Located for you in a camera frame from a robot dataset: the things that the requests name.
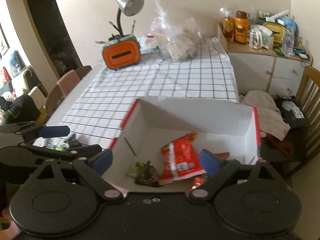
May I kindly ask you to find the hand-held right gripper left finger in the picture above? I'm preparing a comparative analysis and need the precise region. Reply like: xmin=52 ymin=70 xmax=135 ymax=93
xmin=34 ymin=149 xmax=124 ymax=203

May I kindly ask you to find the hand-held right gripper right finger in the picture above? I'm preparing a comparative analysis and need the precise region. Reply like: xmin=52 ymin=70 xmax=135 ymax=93
xmin=189 ymin=149 xmax=284 ymax=201

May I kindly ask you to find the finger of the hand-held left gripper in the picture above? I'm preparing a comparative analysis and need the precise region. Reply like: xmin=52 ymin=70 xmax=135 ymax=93
xmin=0 ymin=121 xmax=71 ymax=143
xmin=0 ymin=143 xmax=103 ymax=168

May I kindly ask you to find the small green snack packet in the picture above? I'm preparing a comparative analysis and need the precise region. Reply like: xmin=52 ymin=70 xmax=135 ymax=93
xmin=47 ymin=141 xmax=70 ymax=152

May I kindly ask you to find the small dark snack packet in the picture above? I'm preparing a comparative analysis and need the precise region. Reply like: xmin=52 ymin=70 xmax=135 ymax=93
xmin=67 ymin=134 xmax=83 ymax=148

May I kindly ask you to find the small red snack packet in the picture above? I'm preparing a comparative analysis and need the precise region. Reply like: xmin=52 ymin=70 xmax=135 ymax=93
xmin=190 ymin=174 xmax=211 ymax=193

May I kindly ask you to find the pale green snack packet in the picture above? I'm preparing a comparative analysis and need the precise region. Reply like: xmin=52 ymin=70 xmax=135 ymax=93
xmin=126 ymin=162 xmax=145 ymax=178

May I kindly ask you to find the red and white cardboard box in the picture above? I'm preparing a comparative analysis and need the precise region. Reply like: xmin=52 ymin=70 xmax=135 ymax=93
xmin=102 ymin=96 xmax=262 ymax=195

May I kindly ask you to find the black clothing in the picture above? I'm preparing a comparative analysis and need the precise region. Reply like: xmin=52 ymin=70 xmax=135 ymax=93
xmin=0 ymin=94 xmax=42 ymax=125

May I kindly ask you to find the pink cloth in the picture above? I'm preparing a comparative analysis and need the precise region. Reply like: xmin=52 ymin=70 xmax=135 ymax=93
xmin=57 ymin=70 xmax=81 ymax=98

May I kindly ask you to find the red cloth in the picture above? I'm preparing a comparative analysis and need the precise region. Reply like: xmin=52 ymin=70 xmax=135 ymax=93
xmin=266 ymin=134 xmax=295 ymax=157

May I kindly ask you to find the white cloth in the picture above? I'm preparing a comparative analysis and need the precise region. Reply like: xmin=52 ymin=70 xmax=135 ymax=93
xmin=239 ymin=90 xmax=291 ymax=140

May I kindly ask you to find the checked white tablecloth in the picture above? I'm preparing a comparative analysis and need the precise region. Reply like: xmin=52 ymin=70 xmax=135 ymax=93
xmin=32 ymin=36 xmax=240 ymax=151

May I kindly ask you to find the black bag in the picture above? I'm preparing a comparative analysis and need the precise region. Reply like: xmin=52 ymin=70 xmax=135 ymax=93
xmin=274 ymin=97 xmax=308 ymax=131

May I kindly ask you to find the orange and green tissue box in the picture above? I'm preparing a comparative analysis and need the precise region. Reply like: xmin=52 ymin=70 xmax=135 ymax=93
xmin=101 ymin=34 xmax=141 ymax=71

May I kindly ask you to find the stack of printed papers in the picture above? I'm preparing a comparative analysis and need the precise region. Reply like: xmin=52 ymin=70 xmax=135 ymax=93
xmin=136 ymin=34 xmax=161 ymax=54

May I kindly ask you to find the light wooden chair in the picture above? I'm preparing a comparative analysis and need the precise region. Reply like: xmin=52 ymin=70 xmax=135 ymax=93
xmin=260 ymin=66 xmax=320 ymax=180

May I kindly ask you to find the clear plastic bag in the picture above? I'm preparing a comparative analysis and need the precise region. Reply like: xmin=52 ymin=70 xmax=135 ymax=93
xmin=150 ymin=0 xmax=202 ymax=61

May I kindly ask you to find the white plastic bag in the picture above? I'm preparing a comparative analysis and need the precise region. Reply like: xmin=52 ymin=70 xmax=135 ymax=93
xmin=248 ymin=25 xmax=274 ymax=50

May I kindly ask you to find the orange bottle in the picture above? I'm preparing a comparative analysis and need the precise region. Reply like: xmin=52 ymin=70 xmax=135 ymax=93
xmin=234 ymin=11 xmax=251 ymax=44

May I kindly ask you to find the amber pump bottle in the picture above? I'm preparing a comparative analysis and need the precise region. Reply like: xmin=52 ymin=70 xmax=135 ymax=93
xmin=220 ymin=7 xmax=235 ymax=39

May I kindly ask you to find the clear water bottle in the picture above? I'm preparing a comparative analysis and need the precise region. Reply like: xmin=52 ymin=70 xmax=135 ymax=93
xmin=282 ymin=24 xmax=296 ymax=57

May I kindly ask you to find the yellow container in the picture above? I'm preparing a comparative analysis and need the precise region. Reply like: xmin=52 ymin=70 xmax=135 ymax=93
xmin=262 ymin=21 xmax=287 ymax=47

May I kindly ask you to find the silver desk lamp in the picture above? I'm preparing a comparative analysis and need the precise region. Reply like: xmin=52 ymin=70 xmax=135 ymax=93
xmin=109 ymin=0 xmax=145 ymax=39

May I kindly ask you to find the white tube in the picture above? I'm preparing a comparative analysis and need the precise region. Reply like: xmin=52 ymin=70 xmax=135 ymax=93
xmin=266 ymin=10 xmax=289 ymax=22

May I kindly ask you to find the blue packet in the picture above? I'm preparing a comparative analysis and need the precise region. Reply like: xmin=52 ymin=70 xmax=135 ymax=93
xmin=277 ymin=16 xmax=299 ymax=43

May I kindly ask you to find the blue wall picture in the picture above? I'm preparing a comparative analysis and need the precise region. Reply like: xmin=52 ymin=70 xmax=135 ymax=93
xmin=9 ymin=51 xmax=27 ymax=78

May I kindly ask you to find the framed wall picture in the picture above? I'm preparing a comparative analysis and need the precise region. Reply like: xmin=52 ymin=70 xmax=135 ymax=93
xmin=0 ymin=22 xmax=10 ymax=58

